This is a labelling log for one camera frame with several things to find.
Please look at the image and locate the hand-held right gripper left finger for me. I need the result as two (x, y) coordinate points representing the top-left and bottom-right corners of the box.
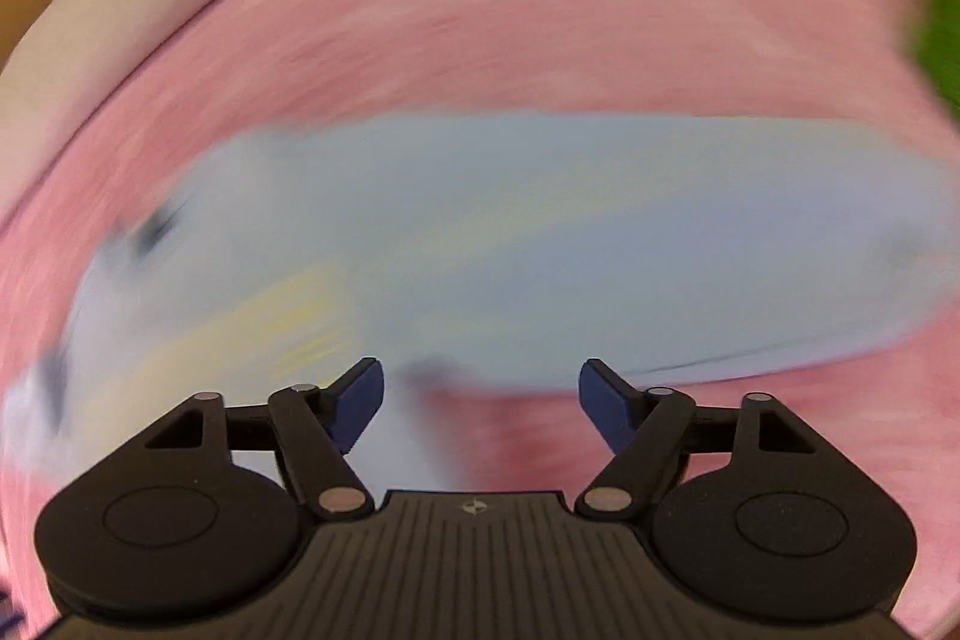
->
(139, 357), (385, 522)

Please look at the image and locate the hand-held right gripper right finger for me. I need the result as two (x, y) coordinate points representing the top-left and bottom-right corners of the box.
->
(574, 357), (822, 525)

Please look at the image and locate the light blue garment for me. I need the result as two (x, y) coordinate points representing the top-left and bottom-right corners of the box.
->
(0, 111), (960, 483)

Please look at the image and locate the pink floral blanket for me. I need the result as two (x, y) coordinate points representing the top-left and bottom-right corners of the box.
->
(0, 0), (960, 640)

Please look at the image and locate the green knit garment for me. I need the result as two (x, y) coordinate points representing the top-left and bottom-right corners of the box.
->
(909, 0), (960, 118)

